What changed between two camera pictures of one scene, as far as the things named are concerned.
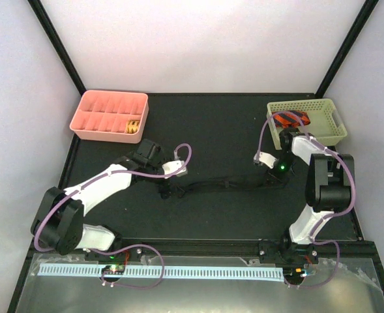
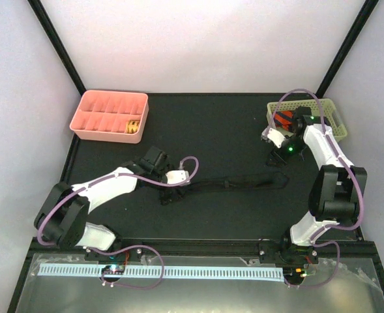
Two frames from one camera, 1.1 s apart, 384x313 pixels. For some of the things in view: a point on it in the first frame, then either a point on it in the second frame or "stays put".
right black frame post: x=365 y=14 stays put
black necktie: x=235 y=183 stays put
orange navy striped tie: x=287 y=120 stays put
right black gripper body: x=289 y=160 -> x=286 y=158
